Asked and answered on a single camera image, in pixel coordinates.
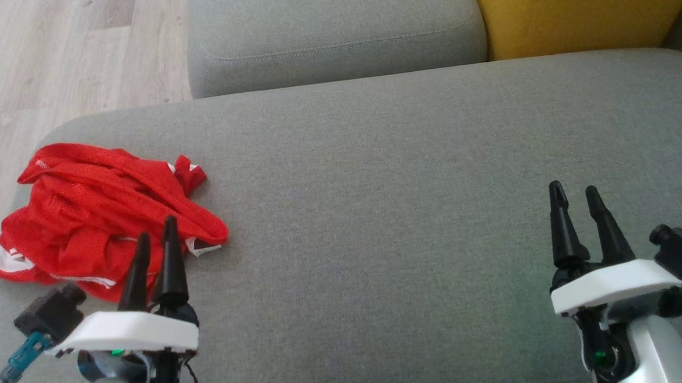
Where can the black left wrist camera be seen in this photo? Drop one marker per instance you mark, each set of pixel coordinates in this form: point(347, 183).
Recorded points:
point(52, 311)

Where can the grey sofa seat cushion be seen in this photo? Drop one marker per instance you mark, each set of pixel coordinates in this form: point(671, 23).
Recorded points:
point(377, 213)

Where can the red basketball jersey white sleeves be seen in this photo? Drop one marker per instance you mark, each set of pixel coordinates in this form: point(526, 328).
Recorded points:
point(142, 190)

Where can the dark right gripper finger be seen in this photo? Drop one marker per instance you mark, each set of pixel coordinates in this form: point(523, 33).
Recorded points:
point(564, 232)
point(610, 236)

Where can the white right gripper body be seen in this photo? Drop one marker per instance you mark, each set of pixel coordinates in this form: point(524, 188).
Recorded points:
point(614, 282)

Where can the grey sofa armrest cushion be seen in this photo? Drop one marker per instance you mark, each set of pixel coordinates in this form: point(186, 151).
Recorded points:
point(333, 34)

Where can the yellow sofa pillow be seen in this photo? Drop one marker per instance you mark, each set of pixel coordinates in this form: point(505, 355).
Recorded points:
point(576, 10)

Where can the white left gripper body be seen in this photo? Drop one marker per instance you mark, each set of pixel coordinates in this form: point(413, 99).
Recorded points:
point(132, 331)

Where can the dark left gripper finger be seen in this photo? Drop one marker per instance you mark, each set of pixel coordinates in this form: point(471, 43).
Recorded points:
point(137, 281)
point(171, 270)

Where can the red mesh shorts white stripe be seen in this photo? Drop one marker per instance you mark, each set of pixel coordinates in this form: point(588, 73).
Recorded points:
point(41, 254)

